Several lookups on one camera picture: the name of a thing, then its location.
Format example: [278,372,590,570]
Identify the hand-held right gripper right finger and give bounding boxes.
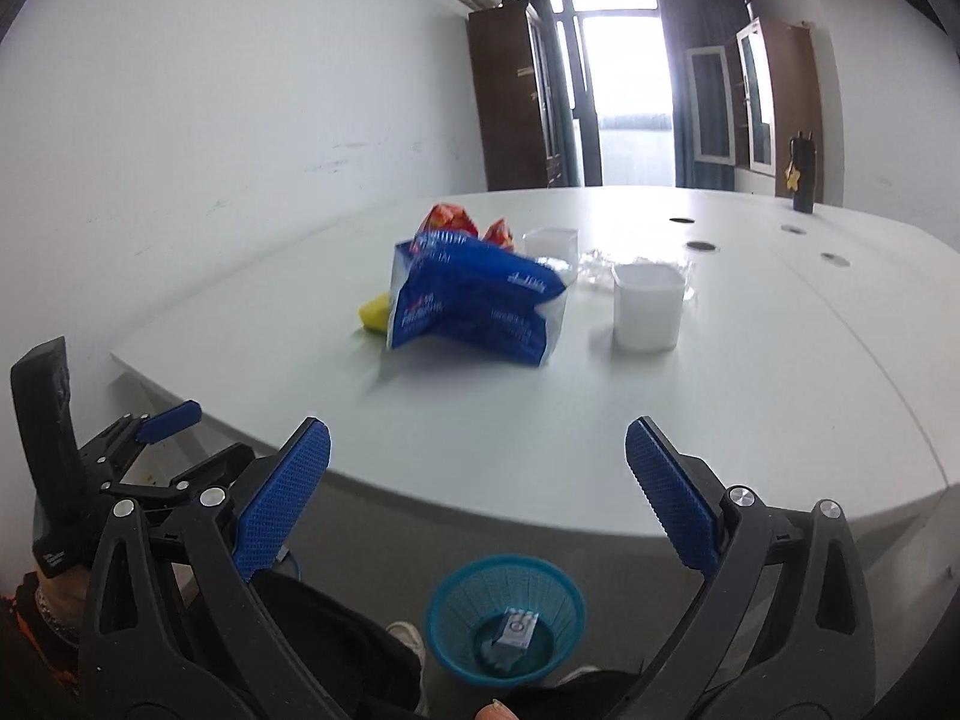
[625,416,878,720]

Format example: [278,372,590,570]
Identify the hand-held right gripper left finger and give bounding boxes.
[77,416,353,720]

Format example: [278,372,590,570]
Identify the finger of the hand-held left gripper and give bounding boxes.
[79,400,202,488]
[112,444,256,522]

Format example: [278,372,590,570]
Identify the translucent plastic cup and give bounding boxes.
[611,261,687,353]
[522,225,580,271]

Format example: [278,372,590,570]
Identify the blue mesh wastebasket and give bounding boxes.
[426,555,587,685]

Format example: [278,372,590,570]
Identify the yellow sponge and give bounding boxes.
[358,291,394,334]

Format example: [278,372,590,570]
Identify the red snack packet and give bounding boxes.
[418,201,515,254]

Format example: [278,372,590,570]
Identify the person's left forearm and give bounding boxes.
[0,568,92,691]

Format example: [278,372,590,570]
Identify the person's left leg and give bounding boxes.
[247,568,422,720]

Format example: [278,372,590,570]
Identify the person's leg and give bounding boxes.
[247,568,422,720]
[514,669,647,720]

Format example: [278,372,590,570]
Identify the small white blue box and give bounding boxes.
[489,607,541,667]

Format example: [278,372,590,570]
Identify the person's right leg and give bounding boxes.
[514,669,647,720]

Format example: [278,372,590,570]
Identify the clear plastic wrapper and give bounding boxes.
[574,246,698,305]

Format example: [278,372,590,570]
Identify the black water bottle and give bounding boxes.
[787,129,818,214]

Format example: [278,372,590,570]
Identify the dark blue curtain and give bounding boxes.
[658,0,752,192]

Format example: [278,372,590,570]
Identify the brown cabinet with glass doors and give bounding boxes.
[724,16,824,203]

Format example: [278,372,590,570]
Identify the bright balcony door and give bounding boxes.
[551,0,676,188]

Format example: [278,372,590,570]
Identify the brown wooden cabinet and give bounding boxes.
[467,0,567,192]

